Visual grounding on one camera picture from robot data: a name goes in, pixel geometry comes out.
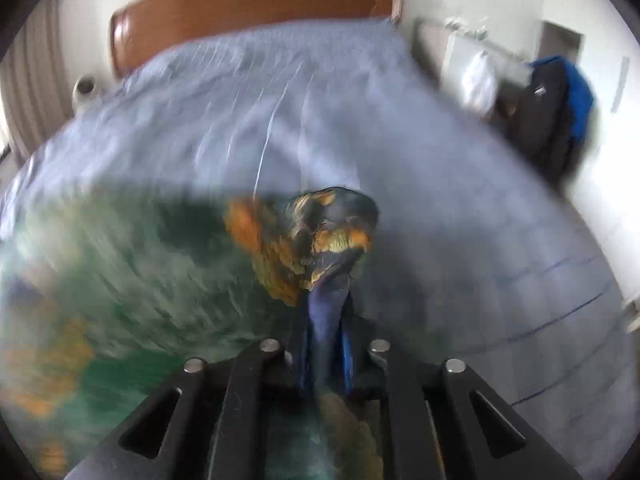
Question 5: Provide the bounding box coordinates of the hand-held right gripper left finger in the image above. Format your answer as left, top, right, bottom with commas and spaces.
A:
65, 330, 311, 480

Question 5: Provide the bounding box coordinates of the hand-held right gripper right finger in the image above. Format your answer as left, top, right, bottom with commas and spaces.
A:
342, 320, 583, 480

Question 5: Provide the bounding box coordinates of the green printed jacket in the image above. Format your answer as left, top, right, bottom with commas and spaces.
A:
0, 186, 381, 480

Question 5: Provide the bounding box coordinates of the blue checked bed sheet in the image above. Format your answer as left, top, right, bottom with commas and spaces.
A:
0, 16, 627, 480

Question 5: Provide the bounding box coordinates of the black hanging jacket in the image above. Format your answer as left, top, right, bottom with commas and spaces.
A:
505, 62, 576, 182

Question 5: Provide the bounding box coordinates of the white plastic bag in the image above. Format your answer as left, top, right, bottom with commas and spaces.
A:
460, 51, 499, 116

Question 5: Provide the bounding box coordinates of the blue hanging jacket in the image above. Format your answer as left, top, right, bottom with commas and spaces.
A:
530, 56, 596, 143

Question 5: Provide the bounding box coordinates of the grey desk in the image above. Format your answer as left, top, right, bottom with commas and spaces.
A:
415, 19, 533, 126

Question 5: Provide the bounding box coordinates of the beige curtain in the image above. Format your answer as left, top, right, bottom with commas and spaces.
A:
0, 0, 76, 161

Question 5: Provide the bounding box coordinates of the grey door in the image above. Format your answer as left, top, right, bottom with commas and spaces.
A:
539, 20, 585, 63

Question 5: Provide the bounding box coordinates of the wooden headboard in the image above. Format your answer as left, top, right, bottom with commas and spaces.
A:
109, 0, 405, 80

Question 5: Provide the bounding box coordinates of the white security camera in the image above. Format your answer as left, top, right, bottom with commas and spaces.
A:
72, 75, 99, 107

